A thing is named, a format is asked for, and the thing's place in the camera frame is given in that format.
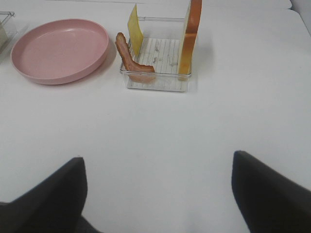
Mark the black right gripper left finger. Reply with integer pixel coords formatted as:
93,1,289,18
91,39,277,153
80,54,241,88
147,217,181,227
0,157,98,233

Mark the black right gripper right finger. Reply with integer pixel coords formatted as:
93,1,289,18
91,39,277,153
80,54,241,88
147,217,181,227
231,150,311,233

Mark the bacon strip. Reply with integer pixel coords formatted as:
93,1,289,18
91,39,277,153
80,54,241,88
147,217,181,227
115,32,155,83

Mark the yellow cheese slice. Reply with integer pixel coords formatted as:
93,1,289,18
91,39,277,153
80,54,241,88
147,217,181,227
127,4,144,56

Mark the pink round plate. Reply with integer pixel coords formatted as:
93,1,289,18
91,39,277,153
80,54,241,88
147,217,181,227
11,19,109,85

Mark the right bread slice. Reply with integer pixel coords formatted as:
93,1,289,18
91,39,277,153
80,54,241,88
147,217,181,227
177,0,202,74

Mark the clear left plastic tray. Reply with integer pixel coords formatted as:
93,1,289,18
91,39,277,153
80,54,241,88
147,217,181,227
0,11,17,55

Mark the clear plastic tray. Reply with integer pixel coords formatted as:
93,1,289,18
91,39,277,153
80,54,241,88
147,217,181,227
120,17,191,92
0,11,17,55

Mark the clear right plastic tray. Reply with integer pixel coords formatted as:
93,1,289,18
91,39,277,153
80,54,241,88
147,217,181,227
120,17,191,92

